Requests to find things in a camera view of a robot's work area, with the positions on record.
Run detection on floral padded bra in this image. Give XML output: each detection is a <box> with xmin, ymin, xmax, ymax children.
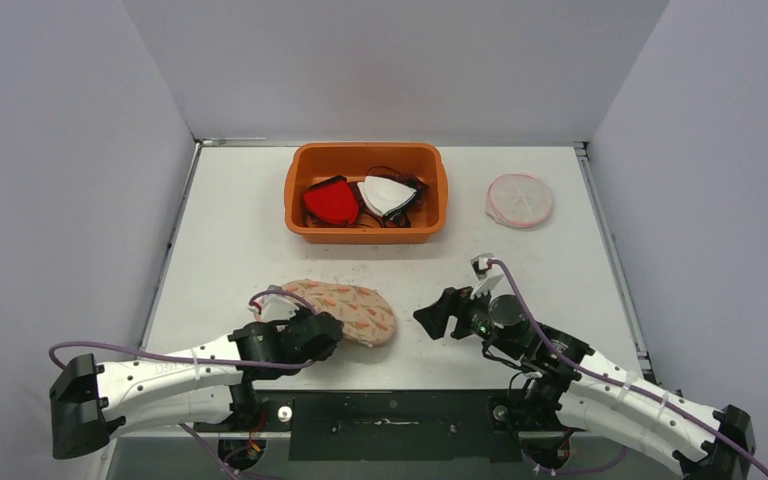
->
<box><xmin>282</xmin><ymin>279</ymin><xmax>397</xmax><ymax>348</ymax></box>

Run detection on white mesh laundry bag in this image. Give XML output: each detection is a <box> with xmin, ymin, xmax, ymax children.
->
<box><xmin>485</xmin><ymin>173</ymin><xmax>554</xmax><ymax>229</ymax></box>

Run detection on white bra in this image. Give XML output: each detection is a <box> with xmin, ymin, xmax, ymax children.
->
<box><xmin>357</xmin><ymin>176</ymin><xmax>419</xmax><ymax>219</ymax></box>

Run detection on red bra black straps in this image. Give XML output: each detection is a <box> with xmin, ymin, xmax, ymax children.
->
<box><xmin>301</xmin><ymin>175</ymin><xmax>363</xmax><ymax>228</ymax></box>

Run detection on orange plastic tub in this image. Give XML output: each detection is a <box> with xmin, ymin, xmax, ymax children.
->
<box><xmin>284</xmin><ymin>142</ymin><xmax>448</xmax><ymax>245</ymax></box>

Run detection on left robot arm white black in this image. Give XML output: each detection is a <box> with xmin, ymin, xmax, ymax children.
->
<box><xmin>49</xmin><ymin>308</ymin><xmax>343</xmax><ymax>460</ymax></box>

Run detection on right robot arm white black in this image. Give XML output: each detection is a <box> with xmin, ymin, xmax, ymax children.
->
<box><xmin>413</xmin><ymin>287</ymin><xmax>755</xmax><ymax>479</ymax></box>

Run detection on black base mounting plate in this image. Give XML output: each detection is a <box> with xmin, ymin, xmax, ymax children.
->
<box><xmin>191</xmin><ymin>389</ymin><xmax>591</xmax><ymax>465</ymax></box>

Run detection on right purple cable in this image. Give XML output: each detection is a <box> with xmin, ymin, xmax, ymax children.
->
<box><xmin>486</xmin><ymin>258</ymin><xmax>768</xmax><ymax>480</ymax></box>

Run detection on purple cable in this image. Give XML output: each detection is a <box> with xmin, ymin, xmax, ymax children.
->
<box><xmin>486</xmin><ymin>258</ymin><xmax>768</xmax><ymax>480</ymax></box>
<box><xmin>47</xmin><ymin>289</ymin><xmax>322</xmax><ymax>480</ymax></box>

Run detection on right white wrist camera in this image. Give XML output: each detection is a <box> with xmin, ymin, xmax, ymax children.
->
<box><xmin>470</xmin><ymin>253</ymin><xmax>505</xmax><ymax>298</ymax></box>

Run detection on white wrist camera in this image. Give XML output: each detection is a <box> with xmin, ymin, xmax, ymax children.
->
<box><xmin>248</xmin><ymin>285</ymin><xmax>299</xmax><ymax>322</ymax></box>
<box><xmin>470</xmin><ymin>253</ymin><xmax>505</xmax><ymax>298</ymax></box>

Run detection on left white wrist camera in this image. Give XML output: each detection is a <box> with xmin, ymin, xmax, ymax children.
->
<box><xmin>248</xmin><ymin>285</ymin><xmax>299</xmax><ymax>322</ymax></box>

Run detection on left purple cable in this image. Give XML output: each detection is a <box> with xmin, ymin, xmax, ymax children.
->
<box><xmin>47</xmin><ymin>289</ymin><xmax>322</xmax><ymax>480</ymax></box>

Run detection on aluminium front rail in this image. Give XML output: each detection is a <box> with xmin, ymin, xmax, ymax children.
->
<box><xmin>92</xmin><ymin>389</ymin><xmax>693</xmax><ymax>439</ymax></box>

